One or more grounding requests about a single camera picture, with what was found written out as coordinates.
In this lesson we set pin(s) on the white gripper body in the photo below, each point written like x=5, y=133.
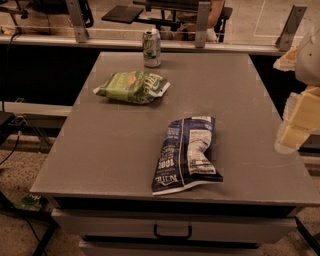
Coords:
x=309, y=65

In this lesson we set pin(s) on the black drawer handle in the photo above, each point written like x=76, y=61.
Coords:
x=175, y=233

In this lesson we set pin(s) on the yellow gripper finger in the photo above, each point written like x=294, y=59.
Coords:
x=287, y=62
x=301, y=117

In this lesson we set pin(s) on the black office chair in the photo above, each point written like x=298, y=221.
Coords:
x=175, y=19

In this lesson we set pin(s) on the grey drawer cabinet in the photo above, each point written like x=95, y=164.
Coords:
x=128, y=233

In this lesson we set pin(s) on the blue chip bag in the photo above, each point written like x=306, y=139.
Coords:
x=185, y=156

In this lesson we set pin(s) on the green chip bag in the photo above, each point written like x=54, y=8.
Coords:
x=138, y=87

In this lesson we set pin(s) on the green packet on floor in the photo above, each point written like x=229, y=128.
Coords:
x=29, y=203

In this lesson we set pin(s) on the metal railing post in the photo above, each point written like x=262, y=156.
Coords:
x=75, y=13
x=202, y=23
x=285, y=40

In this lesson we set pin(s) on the metal railing post left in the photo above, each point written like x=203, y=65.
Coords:
x=75, y=13

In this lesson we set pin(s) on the green 7up can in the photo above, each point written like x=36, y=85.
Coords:
x=151, y=48

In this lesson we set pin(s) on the metal railing post middle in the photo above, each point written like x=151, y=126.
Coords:
x=202, y=23

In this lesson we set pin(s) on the metal railing post right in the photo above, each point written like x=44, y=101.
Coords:
x=285, y=40

